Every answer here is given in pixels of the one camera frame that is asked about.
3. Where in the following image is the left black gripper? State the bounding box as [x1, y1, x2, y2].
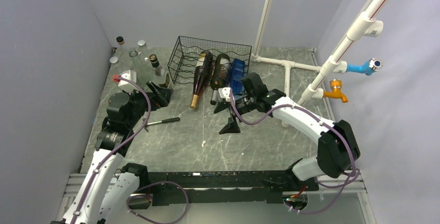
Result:
[124, 81, 173, 129]

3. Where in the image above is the bottle black gold cap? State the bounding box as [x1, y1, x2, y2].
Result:
[149, 54, 171, 88]

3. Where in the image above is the blue tinted clear bottle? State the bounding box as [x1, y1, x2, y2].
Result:
[129, 49, 153, 88]

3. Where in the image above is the clear bottle silver cap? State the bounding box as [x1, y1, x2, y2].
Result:
[137, 40, 150, 64]

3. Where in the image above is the clear bottle blue medallion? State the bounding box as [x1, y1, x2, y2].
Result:
[116, 36, 132, 69]

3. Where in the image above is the clear bottle dark neck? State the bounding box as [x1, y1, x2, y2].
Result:
[109, 56, 124, 75]

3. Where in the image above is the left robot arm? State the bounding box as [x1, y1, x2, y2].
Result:
[58, 82, 173, 223]

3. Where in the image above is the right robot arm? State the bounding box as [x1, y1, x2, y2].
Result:
[215, 73, 360, 190]

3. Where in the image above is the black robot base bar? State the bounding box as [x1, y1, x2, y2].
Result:
[134, 170, 319, 206]

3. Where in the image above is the blue square dash bottle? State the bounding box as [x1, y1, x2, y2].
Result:
[227, 59, 245, 95]

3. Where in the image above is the lower bottle silver cap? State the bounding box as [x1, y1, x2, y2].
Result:
[210, 53, 230, 105]

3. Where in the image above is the dark wine bottle gold cap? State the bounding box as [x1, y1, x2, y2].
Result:
[190, 51, 213, 109]

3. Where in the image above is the small black hammer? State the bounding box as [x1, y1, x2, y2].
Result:
[144, 117, 181, 132]

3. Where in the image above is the orange faucet tap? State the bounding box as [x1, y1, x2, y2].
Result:
[323, 79, 349, 103]

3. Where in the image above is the blue faucet tap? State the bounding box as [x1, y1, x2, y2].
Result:
[346, 58, 383, 76]

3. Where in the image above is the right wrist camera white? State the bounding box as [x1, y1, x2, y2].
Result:
[218, 87, 233, 103]

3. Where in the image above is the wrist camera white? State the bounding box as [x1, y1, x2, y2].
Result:
[112, 70, 137, 93]
[218, 87, 233, 103]

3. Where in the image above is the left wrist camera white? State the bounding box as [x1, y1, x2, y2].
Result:
[112, 70, 137, 93]

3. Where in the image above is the black wire wine rack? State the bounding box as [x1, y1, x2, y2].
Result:
[168, 36, 252, 99]

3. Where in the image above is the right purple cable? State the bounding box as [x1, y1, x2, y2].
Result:
[229, 90, 361, 216]

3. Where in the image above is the purple cable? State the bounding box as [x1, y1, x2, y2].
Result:
[229, 90, 361, 216]
[70, 76, 190, 224]

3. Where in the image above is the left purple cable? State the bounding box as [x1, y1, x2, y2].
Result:
[70, 76, 190, 224]

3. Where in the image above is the white pvc pipe frame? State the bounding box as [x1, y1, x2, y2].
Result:
[251, 0, 413, 108]

